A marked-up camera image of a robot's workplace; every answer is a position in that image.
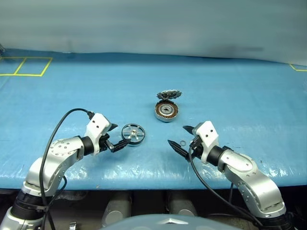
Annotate silver finned motor cover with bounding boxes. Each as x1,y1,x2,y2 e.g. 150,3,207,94
156,89,184,100

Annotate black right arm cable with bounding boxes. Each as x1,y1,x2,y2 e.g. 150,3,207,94
188,143,264,228

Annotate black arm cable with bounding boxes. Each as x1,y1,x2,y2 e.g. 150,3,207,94
39,108,94,230
188,143,264,228

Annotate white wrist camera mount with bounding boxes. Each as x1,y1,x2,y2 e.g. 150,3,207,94
193,121,219,164
85,113,112,157

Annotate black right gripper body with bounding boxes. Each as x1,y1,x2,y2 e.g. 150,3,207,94
186,134,205,160

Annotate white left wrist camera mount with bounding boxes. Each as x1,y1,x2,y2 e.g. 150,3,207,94
85,113,112,157

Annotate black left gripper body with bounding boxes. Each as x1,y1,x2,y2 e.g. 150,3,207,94
98,130,115,153

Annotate silver motor stator copper windings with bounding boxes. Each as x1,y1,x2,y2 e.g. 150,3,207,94
153,100,180,123

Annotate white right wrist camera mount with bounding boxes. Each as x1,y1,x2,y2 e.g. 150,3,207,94
193,121,219,164

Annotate silver spoked rotor wheel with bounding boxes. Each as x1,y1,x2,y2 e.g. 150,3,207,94
121,123,146,147

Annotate blue plastic table cover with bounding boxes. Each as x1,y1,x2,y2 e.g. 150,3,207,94
0,47,307,191

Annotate grey rounded cylinder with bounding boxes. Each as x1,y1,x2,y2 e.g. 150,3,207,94
101,191,132,228
168,191,198,217

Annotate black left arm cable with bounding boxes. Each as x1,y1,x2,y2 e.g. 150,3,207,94
39,108,94,230

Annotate grey domed robot torso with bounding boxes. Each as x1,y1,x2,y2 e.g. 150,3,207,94
100,214,240,230

